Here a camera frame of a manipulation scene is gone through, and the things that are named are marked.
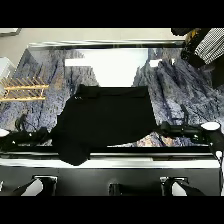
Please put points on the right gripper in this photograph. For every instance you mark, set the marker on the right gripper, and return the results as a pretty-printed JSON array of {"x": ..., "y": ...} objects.
[{"x": 171, "y": 128}]

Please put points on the black garment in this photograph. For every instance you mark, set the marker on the black garment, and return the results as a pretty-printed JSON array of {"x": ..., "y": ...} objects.
[{"x": 106, "y": 123}]

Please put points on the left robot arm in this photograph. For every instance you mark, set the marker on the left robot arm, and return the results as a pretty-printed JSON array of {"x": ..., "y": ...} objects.
[{"x": 23, "y": 138}]

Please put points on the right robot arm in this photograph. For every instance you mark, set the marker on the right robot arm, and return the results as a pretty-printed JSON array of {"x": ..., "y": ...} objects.
[{"x": 215, "y": 136}]

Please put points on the checked shirt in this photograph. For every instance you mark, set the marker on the checked shirt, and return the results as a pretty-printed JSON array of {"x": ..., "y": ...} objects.
[{"x": 211, "y": 45}]

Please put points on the silver frame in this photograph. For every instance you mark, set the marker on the silver frame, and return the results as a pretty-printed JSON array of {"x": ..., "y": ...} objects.
[{"x": 150, "y": 163}]

